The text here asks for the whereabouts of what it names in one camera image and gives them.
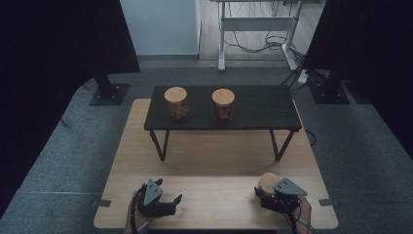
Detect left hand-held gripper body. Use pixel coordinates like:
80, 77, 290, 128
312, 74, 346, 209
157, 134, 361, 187
131, 177, 177, 218

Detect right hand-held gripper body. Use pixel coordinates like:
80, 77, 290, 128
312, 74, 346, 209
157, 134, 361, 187
259, 176, 309, 215

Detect black shelf with metal legs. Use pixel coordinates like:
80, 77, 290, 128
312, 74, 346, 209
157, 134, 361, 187
143, 85, 304, 163

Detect person's right hand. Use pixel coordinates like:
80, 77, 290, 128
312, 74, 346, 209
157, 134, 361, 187
289, 194, 314, 234

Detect person's left hand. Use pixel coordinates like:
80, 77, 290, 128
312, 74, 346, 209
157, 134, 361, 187
124, 191, 162, 234

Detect grey tape strip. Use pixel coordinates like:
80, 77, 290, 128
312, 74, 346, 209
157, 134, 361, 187
318, 198, 341, 208
91, 198, 112, 209

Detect black stand base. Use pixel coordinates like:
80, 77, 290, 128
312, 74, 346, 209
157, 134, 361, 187
308, 69, 352, 105
89, 72, 131, 106

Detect white power strip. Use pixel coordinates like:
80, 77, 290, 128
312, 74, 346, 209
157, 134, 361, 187
296, 69, 310, 86

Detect black curtain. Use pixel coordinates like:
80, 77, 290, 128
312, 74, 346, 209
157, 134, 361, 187
0, 0, 141, 219
303, 0, 413, 161

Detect left hand-held gripper cable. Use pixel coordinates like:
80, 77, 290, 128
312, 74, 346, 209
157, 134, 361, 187
130, 183, 148, 234

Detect hand-held gripper cable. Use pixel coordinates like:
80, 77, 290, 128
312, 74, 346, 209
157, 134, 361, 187
278, 198, 318, 234
130, 183, 148, 234

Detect right hand-held gripper cable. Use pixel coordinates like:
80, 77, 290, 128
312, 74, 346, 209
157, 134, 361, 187
278, 198, 318, 234

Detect thin black cable loop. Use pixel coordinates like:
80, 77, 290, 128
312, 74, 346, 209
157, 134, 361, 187
304, 129, 317, 147

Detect tangle of black floor cables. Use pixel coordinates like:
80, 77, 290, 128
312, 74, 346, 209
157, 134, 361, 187
223, 0, 306, 60

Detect white desk frame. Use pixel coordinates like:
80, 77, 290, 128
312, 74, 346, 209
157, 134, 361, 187
209, 0, 304, 73

